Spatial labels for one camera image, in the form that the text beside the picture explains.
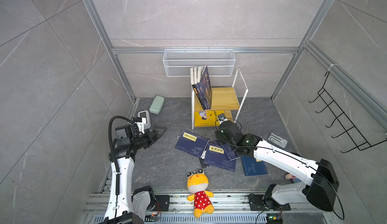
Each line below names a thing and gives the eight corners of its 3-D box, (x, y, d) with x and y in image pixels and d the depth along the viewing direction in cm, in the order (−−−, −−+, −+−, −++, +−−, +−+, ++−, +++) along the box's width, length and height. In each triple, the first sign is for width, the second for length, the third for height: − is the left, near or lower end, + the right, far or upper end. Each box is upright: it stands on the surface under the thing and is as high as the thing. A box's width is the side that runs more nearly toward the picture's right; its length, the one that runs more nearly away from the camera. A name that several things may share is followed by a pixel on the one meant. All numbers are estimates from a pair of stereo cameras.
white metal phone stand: (267, 139, 99) (268, 137, 97) (270, 133, 102) (271, 132, 100) (284, 148, 95) (285, 147, 93) (286, 143, 97) (288, 141, 96)
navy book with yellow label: (174, 147, 95) (173, 145, 92) (182, 132, 102) (182, 129, 100) (201, 158, 90) (201, 156, 88) (208, 141, 98) (208, 138, 95)
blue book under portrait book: (245, 176, 84) (246, 175, 83) (241, 156, 92) (242, 155, 90) (267, 176, 84) (269, 175, 83) (261, 156, 92) (263, 155, 90)
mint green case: (148, 113, 112) (147, 110, 110) (155, 97, 122) (154, 95, 120) (159, 114, 111) (158, 112, 109) (165, 98, 122) (164, 96, 120)
